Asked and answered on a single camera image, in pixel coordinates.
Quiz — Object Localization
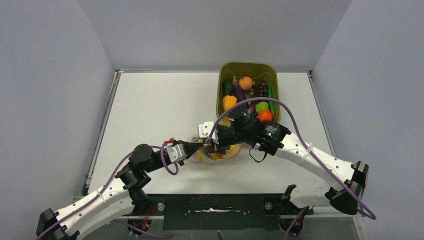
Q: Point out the clear zip bag orange zipper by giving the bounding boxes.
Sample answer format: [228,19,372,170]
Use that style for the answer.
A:
[189,143,243,164]

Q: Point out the dark purple toy grapes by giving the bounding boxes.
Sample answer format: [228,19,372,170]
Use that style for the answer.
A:
[252,80,269,97]

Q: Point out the long green toy bean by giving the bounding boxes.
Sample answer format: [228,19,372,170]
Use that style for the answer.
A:
[267,84,276,114]

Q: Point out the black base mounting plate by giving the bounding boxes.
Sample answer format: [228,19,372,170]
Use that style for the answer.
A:
[128,193,313,235]

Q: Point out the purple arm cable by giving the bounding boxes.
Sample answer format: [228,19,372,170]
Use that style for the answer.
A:
[36,144,180,240]
[205,96,378,240]

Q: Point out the orange toy bell pepper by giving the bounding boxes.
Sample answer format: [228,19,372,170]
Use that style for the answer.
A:
[221,95,238,111]

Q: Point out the yellow toy banana bunch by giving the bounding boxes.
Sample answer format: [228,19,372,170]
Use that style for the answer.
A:
[194,148,221,164]

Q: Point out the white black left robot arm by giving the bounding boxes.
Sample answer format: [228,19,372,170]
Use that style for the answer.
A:
[36,140,204,240]

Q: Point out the olive green plastic bin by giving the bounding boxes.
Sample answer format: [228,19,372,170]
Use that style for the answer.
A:
[216,61,281,122]

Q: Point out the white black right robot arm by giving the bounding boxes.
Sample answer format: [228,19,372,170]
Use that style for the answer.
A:
[212,106,369,215]

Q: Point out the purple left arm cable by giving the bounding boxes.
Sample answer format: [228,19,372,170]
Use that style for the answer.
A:
[36,144,180,240]

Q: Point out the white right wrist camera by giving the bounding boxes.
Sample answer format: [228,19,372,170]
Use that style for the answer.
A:
[197,121,219,145]

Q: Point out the lime green toy fruit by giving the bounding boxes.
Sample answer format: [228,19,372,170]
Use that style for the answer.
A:
[255,101,270,114]

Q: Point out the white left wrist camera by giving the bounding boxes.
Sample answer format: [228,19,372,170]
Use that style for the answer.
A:
[165,140,187,163]

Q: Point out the dark green toy avocado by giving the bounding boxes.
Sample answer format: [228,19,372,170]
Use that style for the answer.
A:
[221,80,234,97]

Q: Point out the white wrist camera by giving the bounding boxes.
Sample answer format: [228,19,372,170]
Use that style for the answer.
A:
[165,140,187,163]
[197,121,219,145]

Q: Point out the orange pink toy peach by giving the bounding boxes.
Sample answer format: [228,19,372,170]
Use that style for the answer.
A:
[238,76,253,91]

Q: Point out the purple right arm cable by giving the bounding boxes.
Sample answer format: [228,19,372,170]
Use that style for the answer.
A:
[205,96,378,240]

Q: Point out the purple toy eggplant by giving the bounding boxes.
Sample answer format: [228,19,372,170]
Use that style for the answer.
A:
[233,81,246,103]

